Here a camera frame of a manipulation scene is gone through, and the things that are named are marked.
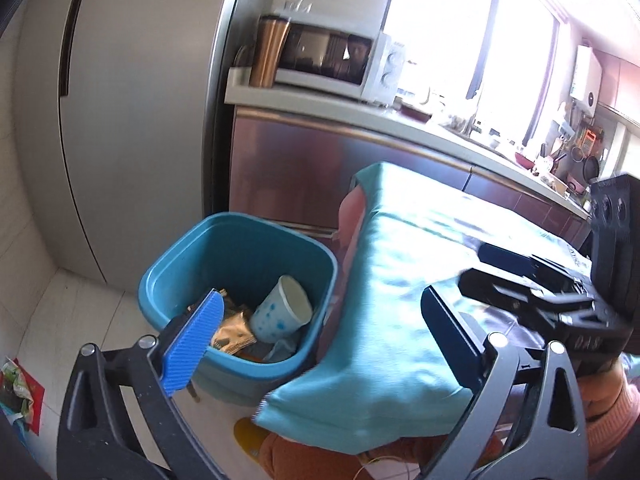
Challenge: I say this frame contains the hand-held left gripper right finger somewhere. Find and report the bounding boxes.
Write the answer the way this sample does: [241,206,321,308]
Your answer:
[421,285,590,480]

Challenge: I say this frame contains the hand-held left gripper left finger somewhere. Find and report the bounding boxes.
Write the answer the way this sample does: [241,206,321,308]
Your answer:
[56,289,226,480]

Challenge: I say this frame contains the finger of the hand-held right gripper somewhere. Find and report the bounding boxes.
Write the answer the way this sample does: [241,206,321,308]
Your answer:
[459,267,598,332]
[477,242,593,293]

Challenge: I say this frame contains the blue dotted paper cup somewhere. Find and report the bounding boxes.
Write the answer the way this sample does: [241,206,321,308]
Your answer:
[249,275,313,345]

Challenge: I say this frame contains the blue plastic bin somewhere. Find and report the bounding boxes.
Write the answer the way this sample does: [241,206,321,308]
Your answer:
[138,212,338,408]

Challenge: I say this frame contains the person's right forearm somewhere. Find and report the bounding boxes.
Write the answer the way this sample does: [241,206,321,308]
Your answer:
[575,355,640,478]

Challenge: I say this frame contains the teal grey printed tablecloth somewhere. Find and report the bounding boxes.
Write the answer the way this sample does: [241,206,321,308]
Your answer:
[252,161,593,456]

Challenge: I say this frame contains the yellow slipper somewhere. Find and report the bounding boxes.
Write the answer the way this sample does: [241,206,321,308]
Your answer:
[234,417,271,461]

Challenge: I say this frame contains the red paper sheet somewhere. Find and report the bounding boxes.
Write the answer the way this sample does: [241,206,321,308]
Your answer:
[0,357,46,436]

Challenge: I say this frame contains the white water heater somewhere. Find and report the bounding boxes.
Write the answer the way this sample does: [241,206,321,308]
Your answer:
[570,45,603,118]

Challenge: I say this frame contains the green plastic bag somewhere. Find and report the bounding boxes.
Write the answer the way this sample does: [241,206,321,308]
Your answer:
[0,360,34,422]

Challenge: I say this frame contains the brown lower kitchen cabinets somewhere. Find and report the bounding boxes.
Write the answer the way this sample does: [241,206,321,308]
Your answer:
[227,105,593,256]

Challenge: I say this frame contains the kitchen window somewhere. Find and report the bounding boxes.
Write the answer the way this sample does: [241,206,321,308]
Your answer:
[382,0,566,147]

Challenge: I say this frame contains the silver refrigerator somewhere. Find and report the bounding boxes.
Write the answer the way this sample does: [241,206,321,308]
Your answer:
[15,0,251,286]

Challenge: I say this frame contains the white microwave oven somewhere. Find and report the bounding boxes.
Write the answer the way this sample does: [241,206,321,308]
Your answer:
[272,22,406,106]

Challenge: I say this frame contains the copper travel tumbler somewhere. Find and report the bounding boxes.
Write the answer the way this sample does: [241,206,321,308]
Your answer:
[248,16,292,88]

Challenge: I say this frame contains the pink wall cabinet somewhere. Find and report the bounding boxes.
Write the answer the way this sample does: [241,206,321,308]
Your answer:
[597,52,640,122]

